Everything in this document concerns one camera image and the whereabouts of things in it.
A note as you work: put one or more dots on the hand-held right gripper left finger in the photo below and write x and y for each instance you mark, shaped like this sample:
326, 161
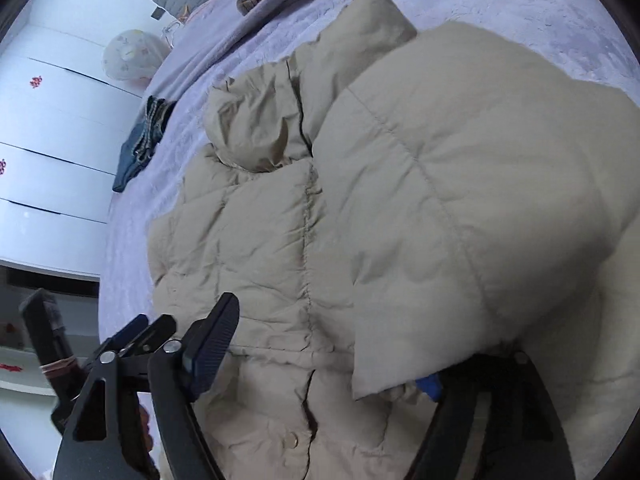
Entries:
210, 345

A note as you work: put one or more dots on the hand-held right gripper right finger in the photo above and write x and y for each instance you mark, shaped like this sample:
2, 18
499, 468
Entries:
431, 387

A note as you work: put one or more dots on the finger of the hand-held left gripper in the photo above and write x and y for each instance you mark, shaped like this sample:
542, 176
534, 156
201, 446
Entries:
127, 331
156, 334

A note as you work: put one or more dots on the beige puffer jacket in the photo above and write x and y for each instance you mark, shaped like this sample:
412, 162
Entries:
400, 185

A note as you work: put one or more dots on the folded dark blue jeans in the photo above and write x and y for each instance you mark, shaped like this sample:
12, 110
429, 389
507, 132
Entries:
140, 145

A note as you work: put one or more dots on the white wardrobe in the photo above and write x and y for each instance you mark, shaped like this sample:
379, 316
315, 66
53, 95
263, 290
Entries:
55, 125

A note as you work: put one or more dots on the round white patterned cushion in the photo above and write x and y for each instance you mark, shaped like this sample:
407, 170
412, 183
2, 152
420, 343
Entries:
131, 55

